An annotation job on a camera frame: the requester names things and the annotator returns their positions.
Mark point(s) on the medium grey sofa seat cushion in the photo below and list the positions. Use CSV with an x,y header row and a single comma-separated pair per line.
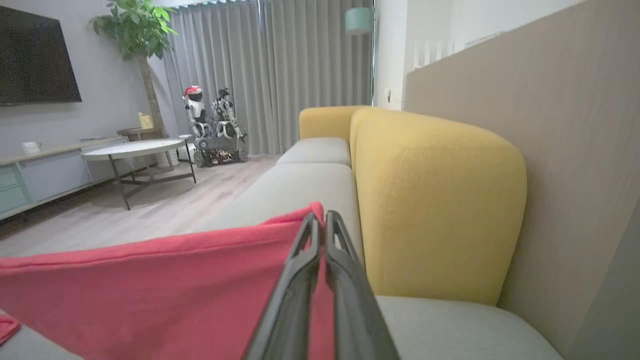
x,y
300,190

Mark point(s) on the white robot with santa hat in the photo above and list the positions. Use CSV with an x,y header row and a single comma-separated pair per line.
x,y
196,107

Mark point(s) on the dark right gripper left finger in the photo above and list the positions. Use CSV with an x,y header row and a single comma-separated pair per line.
x,y
290,300

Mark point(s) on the white ribbed pot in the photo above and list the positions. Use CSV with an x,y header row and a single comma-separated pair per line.
x,y
166,159

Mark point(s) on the wooden side table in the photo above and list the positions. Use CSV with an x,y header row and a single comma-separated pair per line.
x,y
140,132

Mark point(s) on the grey curtains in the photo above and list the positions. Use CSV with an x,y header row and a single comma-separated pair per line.
x,y
280,75

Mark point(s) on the large grey sofa seat cushion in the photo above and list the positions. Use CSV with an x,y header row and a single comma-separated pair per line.
x,y
450,330

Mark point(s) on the grey television cabinet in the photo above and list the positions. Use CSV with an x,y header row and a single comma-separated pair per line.
x,y
50,175

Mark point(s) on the yellow sofa backrest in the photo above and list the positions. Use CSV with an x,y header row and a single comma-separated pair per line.
x,y
435,200

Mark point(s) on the white slatted rail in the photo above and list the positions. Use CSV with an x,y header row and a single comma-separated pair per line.
x,y
430,52

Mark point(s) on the small grey sofa seat cushion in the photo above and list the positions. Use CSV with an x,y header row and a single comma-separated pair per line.
x,y
315,150

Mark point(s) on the green potted tree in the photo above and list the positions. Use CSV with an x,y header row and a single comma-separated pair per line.
x,y
135,25

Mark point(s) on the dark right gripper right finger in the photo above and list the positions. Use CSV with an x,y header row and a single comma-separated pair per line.
x,y
355,310

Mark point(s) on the small white box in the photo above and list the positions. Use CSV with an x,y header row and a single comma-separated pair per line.
x,y
186,147

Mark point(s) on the black wall television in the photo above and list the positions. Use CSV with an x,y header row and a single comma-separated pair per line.
x,y
35,60

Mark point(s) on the red shirt with white trim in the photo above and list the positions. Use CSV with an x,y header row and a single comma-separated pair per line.
x,y
150,300

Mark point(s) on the yellow pitcher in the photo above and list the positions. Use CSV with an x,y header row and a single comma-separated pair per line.
x,y
145,121

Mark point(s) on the round white coffee table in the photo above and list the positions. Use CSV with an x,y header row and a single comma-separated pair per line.
x,y
132,148

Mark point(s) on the yellow sofa armrest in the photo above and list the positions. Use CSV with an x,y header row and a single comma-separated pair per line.
x,y
325,122

